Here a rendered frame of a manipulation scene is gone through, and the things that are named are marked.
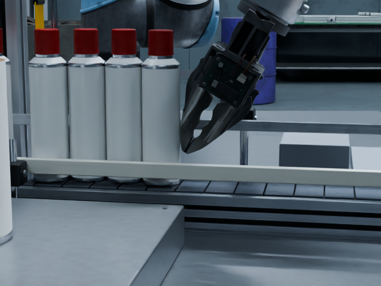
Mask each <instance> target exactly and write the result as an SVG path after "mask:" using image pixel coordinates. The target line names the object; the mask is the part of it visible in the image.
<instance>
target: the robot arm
mask: <svg viewBox="0 0 381 286"><path fill-rule="evenodd" d="M307 1H308V0H241V1H240V3H239V4H238V6H237V9H238V10H239V11H241V12H242V13H243V14H245V16H244V18H243V20H242V21H239V22H238V24H237V25H236V27H235V29H234V31H233V33H232V35H231V38H230V41H229V44H226V43H225V42H223V43H222V42H220V41H218V42H216V43H214V44H212V45H211V47H210V49H209V50H208V52H207V54H206V56H205V58H201V59H200V63H199V65H198V66H197V67H196V68H195V69H194V71H192V73H191V75H190V76H189V78H188V82H187V86H186V92H185V106H184V109H183V113H182V118H181V126H180V143H181V149H182V151H183V152H185V153H187V154H190V153H193V152H196V151H198V150H200V149H202V148H204V147H205V146H207V145H208V144H210V143H211V142H213V141H214V140H215V139H216V138H218V137H219V136H221V135H222V134H223V133H224V132H225V131H227V130H228V129H230V128H231V127H233V126H234V125H235V124H237V123H238V122H240V121H241V120H242V119H244V118H245V116H246V115H247V114H248V113H249V111H250V109H251V108H252V106H253V103H254V100H255V98H256V97H257V96H258V95H259V93H260V92H259V91H258V90H256V89H255V87H256V85H257V81H258V80H260V79H263V77H264V76H263V72H264V70H265V68H264V67H263V65H262V64H260V63H259V61H260V59H261V56H262V55H263V53H264V50H265V48H266V46H267V44H268V42H269V39H270V36H269V34H270V33H271V32H272V31H273V32H275V33H277V34H279V35H282V36H286V34H287V33H288V31H289V29H290V26H288V24H294V23H295V21H296V20H297V18H298V16H299V11H302V12H303V13H307V11H308V10H309V6H307V5H305V4H304V2H307ZM80 14H81V28H96V29H98V31H99V54H98V56H99V57H101V58H102V59H103V60H104V61H105V62H107V61H108V60H109V59H110V58H111V57H112V54H111V51H112V40H111V30H112V29H118V28H130V29H135V30H136V39H137V54H136V57H138V58H139V59H140V48H148V31H149V30H155V29H167V30H173V47H174V48H184V49H190V48H196V47H203V46H206V45H207V44H208V43H210V41H211V40H212V38H213V37H214V34H215V32H216V29H217V25H218V21H219V16H218V14H219V0H81V10H80ZM212 94H213V95H214V96H216V97H217V98H219V99H221V100H222V101H224V102H219V103H218V104H217V105H216V106H215V108H214V109H213V115H212V118H211V121H210V122H209V123H207V124H206V125H204V127H203V128H202V132H201V134H200V135H199V136H197V137H196V138H194V136H193V135H194V129H195V127H196V126H197V125H198V124H199V123H200V116H201V114H202V112H203V110H205V109H207V108H208V107H209V106H210V104H211V102H212V100H213V96H212Z"/></svg>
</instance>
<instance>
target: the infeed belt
mask: <svg viewBox="0 0 381 286"><path fill-rule="evenodd" d="M27 178H28V180H27V182H26V183H25V184H23V185H22V186H34V187H61V188H88V189H102V190H128V191H155V192H182V193H196V194H223V195H249V196H276V197H303V198H317V199H344V200H371V201H381V187H354V188H353V186H325V187H324V185H310V184H297V185H295V184H281V183H268V184H267V183H252V182H224V181H209V180H181V182H180V184H177V185H174V186H168V187H154V186H148V185H145V184H143V182H139V183H132V184H117V183H111V182H109V181H107V179H106V180H103V181H99V182H76V181H73V180H71V178H70V179H69V180H66V181H63V182H57V183H40V182H35V181H34V180H33V179H32V174H27Z"/></svg>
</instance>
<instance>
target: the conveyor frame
mask: <svg viewBox="0 0 381 286"><path fill-rule="evenodd" d="M18 189H19V198H25V199H50V200H75V201H101V202H114V203H139V204H164V205H182V206H184V231H193V232H216V233H239V234H261V235H284V236H296V237H318V238H341V239H364V240H376V241H381V201H371V200H344V199H317V198H303V197H276V196H249V195H223V194H196V193H182V192H155V191H128V190H102V189H88V188H61V187H34V186H20V187H18Z"/></svg>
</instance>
